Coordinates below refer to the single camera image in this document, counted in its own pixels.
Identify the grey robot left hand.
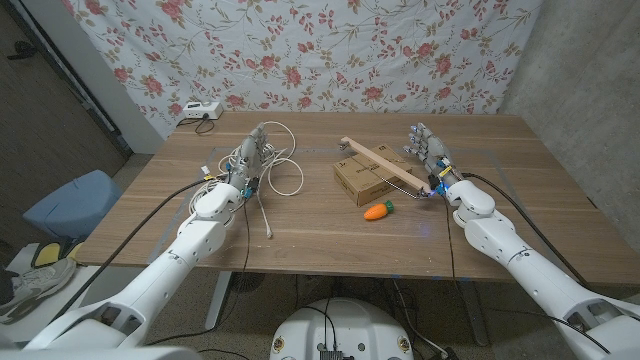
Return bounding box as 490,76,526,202
225,122,271,194

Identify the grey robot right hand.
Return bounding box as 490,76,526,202
402,122,464,191

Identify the wooden stick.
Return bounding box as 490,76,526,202
337,136,437,200

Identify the white Ethernet cable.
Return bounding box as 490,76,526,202
188,120,305,240

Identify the brown cardboard package box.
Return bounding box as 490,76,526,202
333,144,414,208

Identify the orange toy carrot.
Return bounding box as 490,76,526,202
363,200,395,222

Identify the floral backdrop cloth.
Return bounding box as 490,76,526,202
59,0,545,141

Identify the metal table leg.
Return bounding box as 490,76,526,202
458,280,491,347
204,271,234,331

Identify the blue padded stool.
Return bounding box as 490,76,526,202
22,169,124,240

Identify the white robot torso base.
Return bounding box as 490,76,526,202
269,297,415,360

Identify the yellow and black slipper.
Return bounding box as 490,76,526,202
30,238,85,270

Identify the grey sneaker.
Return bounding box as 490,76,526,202
0,257,78,325

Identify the black power strip cord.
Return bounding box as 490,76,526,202
175,117,216,135

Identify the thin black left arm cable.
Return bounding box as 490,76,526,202
144,199,251,347

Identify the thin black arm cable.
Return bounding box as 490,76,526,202
441,193,612,355
144,199,251,347

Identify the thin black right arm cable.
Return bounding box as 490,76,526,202
441,193,612,355

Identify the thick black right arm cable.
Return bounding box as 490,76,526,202
462,172,590,287

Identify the black door handle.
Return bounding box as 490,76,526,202
7,40,39,61

